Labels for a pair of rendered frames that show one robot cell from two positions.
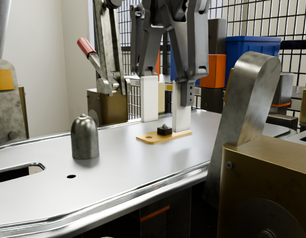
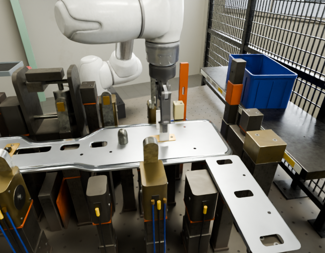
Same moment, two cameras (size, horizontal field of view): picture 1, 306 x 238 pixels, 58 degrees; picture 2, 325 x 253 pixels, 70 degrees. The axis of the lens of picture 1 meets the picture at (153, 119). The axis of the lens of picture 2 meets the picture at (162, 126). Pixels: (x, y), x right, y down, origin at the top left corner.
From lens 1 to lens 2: 48 cm
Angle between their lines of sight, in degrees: 33
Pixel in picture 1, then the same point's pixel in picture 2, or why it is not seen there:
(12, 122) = (109, 117)
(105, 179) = (118, 156)
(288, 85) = (256, 121)
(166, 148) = not seen: hidden behind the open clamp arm
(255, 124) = (152, 158)
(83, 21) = not seen: outside the picture
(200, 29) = (165, 106)
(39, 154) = (110, 137)
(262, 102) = (152, 153)
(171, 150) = not seen: hidden behind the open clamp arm
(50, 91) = (188, 42)
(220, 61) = (236, 88)
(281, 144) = (158, 167)
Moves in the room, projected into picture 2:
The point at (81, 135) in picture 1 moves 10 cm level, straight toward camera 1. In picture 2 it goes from (119, 136) to (104, 156)
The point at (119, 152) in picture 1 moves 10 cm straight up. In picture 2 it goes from (135, 144) to (133, 116)
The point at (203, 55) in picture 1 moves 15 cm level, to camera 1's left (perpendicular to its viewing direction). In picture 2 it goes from (167, 116) to (124, 104)
